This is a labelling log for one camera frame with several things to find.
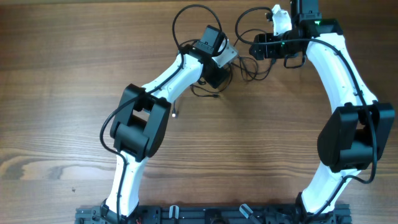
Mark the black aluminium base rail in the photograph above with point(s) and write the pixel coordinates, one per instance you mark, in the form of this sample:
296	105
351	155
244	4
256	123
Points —
217	214

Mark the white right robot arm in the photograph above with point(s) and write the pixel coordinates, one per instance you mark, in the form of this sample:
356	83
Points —
356	133

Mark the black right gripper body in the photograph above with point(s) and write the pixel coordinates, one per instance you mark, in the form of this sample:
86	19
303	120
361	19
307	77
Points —
259	45

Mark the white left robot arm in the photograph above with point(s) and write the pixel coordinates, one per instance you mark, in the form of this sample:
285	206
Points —
138	125

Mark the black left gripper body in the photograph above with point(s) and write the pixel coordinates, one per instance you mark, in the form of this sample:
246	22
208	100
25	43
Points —
217	76

